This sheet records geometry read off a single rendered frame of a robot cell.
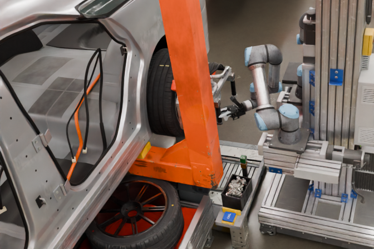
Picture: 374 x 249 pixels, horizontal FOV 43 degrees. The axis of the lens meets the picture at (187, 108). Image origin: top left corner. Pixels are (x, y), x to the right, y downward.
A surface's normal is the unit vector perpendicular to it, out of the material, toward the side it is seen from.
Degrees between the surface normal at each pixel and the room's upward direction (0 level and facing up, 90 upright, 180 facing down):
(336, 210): 0
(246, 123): 0
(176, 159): 90
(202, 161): 90
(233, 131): 0
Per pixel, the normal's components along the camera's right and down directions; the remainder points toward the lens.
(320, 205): -0.15, -0.80
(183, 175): -0.37, 0.58
